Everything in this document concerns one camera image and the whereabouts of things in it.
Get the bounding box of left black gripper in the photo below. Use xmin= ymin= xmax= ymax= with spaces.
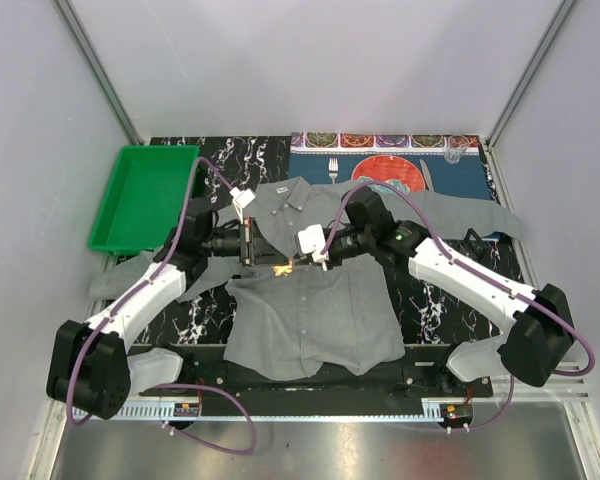
xmin=201 ymin=218 xmax=289 ymax=268

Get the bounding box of orange flower brooch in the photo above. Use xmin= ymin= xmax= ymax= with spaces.
xmin=272 ymin=261 xmax=293 ymax=277

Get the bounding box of grey button shirt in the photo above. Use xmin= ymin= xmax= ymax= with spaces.
xmin=89 ymin=177 xmax=522 ymax=381

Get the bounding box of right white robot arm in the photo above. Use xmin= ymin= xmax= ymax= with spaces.
xmin=296 ymin=183 xmax=575 ymax=397

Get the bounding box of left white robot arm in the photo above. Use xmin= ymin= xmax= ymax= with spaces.
xmin=46 ymin=198 xmax=289 ymax=419

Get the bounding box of far black brooch stand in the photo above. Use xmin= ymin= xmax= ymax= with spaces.
xmin=460 ymin=228 xmax=491 ymax=262

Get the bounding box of silver fork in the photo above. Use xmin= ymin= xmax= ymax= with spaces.
xmin=328 ymin=157 xmax=339 ymax=184

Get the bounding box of blue patterned placemat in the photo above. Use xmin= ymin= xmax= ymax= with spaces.
xmin=288 ymin=132 xmax=497 ymax=201

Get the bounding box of red and teal plate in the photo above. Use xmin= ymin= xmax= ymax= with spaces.
xmin=351 ymin=155 xmax=426 ymax=194

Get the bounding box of silver knife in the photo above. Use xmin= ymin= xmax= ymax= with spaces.
xmin=419 ymin=159 xmax=434 ymax=191

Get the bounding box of green plastic bin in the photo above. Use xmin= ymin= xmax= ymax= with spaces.
xmin=87 ymin=145 xmax=199 ymax=255

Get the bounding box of clear drinking glass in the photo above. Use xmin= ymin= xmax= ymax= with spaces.
xmin=444 ymin=135 xmax=471 ymax=164

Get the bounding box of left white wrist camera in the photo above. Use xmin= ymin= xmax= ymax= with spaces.
xmin=230 ymin=187 xmax=255 ymax=222

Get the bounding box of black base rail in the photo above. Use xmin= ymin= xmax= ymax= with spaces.
xmin=129 ymin=344 xmax=496 ymax=401

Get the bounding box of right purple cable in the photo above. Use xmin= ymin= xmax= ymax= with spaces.
xmin=320 ymin=186 xmax=597 ymax=432

